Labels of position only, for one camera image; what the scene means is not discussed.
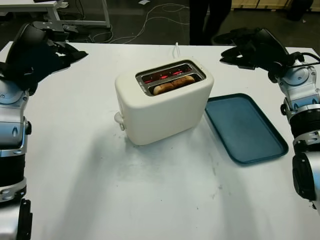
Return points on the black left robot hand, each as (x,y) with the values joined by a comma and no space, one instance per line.
(37,57)

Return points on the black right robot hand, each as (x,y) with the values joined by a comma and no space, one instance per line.
(272,52)

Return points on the browned toast slice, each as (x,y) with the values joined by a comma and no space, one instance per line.
(175,83)

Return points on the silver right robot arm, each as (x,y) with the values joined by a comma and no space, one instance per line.
(302,85)

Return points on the person in black trousers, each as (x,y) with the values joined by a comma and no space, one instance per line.
(205,20)

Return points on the white two-slot toaster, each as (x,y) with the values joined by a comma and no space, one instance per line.
(165,115)

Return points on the wooden pallet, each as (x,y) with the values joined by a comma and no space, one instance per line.
(257,4)

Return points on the white desk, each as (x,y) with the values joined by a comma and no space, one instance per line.
(25,3)

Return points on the teal plastic tray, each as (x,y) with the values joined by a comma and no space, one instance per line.
(242,127)

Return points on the white paper scrap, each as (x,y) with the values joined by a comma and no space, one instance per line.
(143,1)

